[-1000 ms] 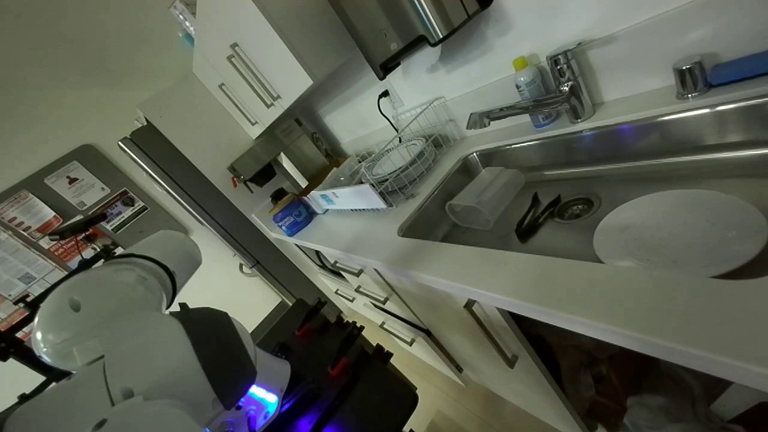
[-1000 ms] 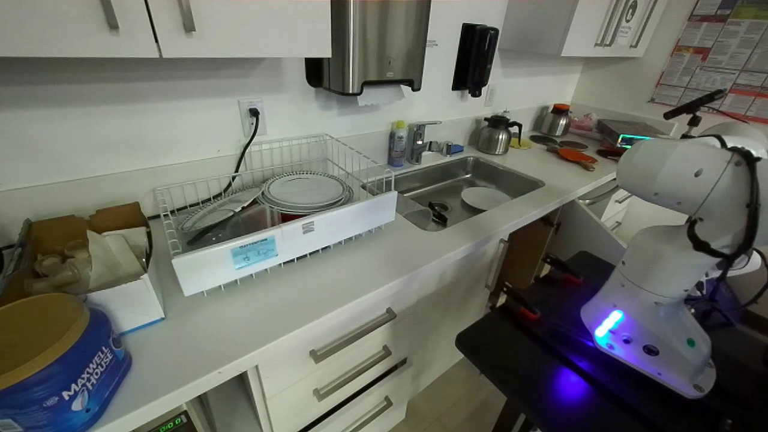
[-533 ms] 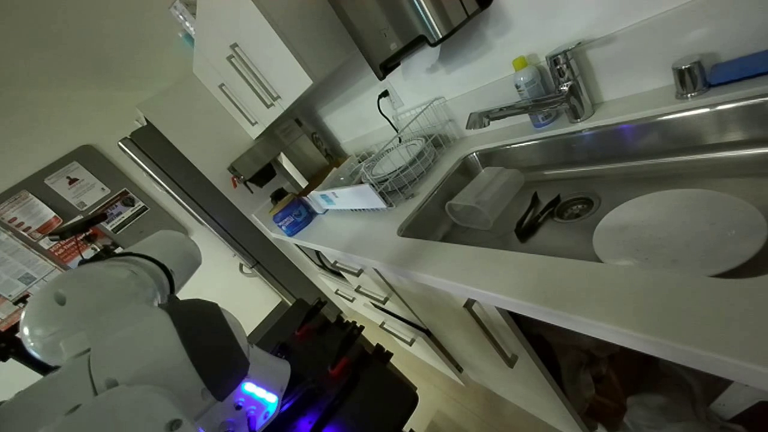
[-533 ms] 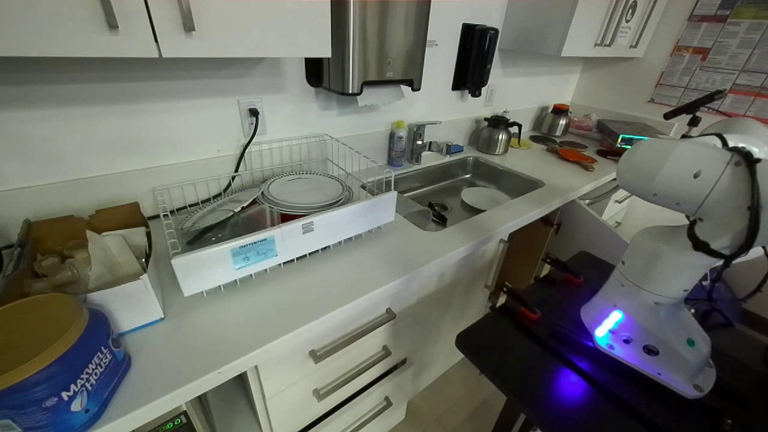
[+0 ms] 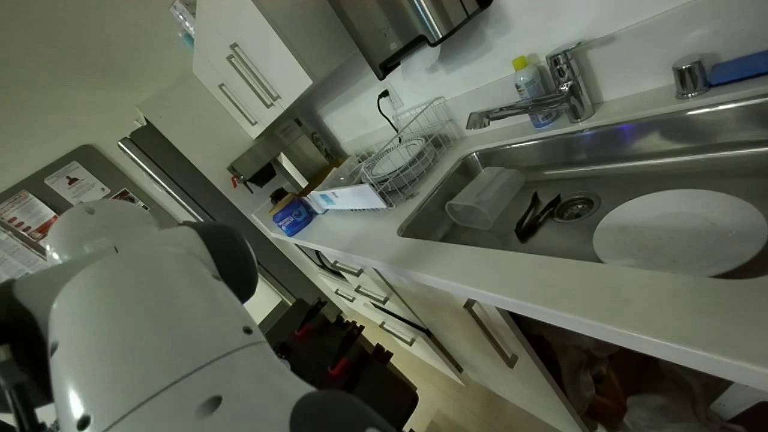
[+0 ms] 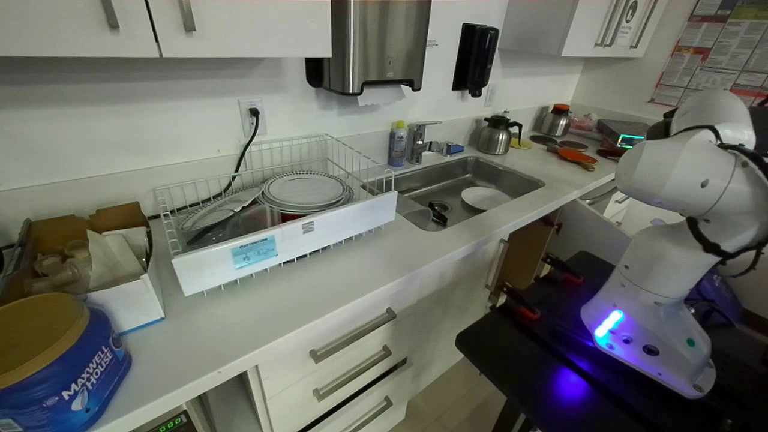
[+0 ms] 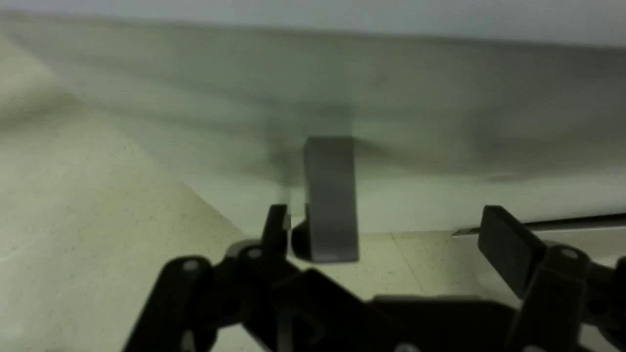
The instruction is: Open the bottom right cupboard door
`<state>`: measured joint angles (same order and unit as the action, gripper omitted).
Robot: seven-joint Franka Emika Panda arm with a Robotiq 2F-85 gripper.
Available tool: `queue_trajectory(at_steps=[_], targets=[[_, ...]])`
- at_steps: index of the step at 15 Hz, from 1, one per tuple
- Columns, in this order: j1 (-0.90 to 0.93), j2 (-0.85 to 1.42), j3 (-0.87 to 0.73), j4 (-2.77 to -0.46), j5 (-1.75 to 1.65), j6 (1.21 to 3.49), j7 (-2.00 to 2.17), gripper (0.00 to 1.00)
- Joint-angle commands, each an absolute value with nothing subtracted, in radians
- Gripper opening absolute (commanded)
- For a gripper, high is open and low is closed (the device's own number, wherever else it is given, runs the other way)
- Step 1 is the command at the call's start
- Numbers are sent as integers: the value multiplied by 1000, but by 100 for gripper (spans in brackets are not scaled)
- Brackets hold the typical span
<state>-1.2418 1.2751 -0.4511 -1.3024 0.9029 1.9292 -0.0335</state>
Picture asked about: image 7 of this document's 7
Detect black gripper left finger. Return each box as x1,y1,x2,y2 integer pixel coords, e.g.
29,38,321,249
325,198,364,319
123,202,368,352

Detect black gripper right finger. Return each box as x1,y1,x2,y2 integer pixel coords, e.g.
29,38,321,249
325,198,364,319
477,204,626,352

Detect grey metal cupboard bar handle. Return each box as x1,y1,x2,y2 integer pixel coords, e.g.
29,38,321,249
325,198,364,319
301,136,362,265

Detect white cupboard door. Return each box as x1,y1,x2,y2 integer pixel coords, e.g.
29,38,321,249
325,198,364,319
0,12,626,263

